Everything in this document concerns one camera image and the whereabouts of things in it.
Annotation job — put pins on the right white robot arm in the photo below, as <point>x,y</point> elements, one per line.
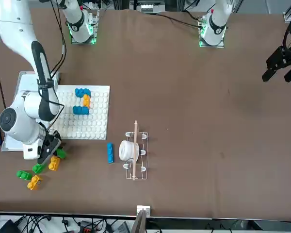
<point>17,116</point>

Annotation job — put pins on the white cup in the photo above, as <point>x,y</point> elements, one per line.
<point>126,150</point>

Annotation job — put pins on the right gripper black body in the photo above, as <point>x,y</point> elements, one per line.
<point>53,138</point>

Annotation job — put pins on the white studded baseplate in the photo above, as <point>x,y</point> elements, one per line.
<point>97,121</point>

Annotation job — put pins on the black power adapter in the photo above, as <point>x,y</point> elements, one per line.
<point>8,227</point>

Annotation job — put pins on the yellow two-stud block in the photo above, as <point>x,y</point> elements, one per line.
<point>54,165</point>
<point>86,100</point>

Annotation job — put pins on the green two-stud block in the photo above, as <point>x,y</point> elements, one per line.
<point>38,168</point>
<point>61,153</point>
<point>23,174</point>

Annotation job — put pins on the blue three-stud block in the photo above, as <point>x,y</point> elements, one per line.
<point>82,92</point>
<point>110,153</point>
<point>81,110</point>

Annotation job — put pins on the black power strip red switches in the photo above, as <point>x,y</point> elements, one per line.
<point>88,229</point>

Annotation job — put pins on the upright aluminium post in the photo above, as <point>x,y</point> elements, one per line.
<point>139,223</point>

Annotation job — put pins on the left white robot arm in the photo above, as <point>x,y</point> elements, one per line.
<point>217,24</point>

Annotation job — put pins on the whiteboard with silver frame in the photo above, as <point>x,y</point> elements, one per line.
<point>26,81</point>

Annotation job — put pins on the white socket box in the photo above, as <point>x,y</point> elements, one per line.
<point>143,208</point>

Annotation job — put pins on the white power strip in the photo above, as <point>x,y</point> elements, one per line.
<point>146,6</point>

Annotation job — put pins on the yellow block with dark sticker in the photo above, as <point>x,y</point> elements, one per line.
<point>33,183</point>

